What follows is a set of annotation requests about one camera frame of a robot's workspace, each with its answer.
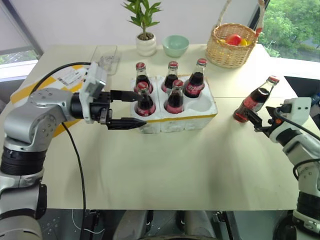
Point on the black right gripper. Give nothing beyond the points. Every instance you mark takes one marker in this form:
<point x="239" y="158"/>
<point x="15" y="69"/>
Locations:
<point x="273" y="122"/>

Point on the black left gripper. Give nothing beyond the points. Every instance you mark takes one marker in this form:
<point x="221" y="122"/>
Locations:
<point x="101" y="107"/>

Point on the glass cola bottle red cap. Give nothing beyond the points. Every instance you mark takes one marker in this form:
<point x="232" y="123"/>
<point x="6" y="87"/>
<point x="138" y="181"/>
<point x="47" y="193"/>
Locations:
<point x="252" y="100"/>
<point x="172" y="75"/>
<point x="141" y="75"/>
<point x="175" y="102"/>
<point x="193" y="87"/>
<point x="147" y="108"/>

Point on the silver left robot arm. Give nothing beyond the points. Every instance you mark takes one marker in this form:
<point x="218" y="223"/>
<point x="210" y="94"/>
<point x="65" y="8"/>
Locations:
<point x="37" y="112"/>

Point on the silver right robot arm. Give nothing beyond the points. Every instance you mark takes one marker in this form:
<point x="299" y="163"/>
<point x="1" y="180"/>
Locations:
<point x="305" y="150"/>

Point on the white foam crate yellow tape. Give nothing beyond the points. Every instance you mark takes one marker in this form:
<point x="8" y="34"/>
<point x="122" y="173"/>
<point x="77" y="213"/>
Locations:
<point x="175" y="122"/>

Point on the cardboard box with yellow tape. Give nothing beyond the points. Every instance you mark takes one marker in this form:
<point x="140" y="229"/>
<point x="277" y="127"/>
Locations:
<point x="53" y="80"/>

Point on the black flat panel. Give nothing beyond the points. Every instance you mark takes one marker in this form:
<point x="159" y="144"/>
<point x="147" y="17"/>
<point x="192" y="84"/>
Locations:
<point x="303" y="86"/>

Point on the clear plastic container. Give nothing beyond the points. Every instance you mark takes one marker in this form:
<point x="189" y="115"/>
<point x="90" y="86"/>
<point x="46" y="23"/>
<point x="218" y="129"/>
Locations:
<point x="110" y="62"/>

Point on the green plant in white pot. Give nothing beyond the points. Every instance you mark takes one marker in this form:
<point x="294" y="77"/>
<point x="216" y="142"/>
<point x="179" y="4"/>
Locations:
<point x="146" y="45"/>

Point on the yellow fruit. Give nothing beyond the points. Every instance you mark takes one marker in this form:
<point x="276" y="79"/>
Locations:
<point x="245" y="42"/>

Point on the pale green bowl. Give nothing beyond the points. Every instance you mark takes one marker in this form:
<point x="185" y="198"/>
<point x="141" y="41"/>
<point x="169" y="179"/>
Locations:
<point x="175" y="47"/>

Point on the red fruit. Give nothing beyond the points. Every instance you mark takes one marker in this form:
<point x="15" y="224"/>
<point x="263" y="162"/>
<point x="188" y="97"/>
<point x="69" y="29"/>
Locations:
<point x="233" y="39"/>

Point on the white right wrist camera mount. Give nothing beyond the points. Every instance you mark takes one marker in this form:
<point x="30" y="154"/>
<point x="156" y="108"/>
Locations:
<point x="298" y="110"/>

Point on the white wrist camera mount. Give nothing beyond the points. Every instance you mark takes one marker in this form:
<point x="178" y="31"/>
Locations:
<point x="298" y="110"/>
<point x="93" y="80"/>

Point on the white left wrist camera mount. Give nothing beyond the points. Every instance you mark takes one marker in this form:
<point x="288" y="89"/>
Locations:
<point x="93" y="80"/>

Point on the dark window frame bar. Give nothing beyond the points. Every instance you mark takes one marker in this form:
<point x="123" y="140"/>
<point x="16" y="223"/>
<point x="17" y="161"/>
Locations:
<point x="27" y="35"/>
<point x="258" y="13"/>

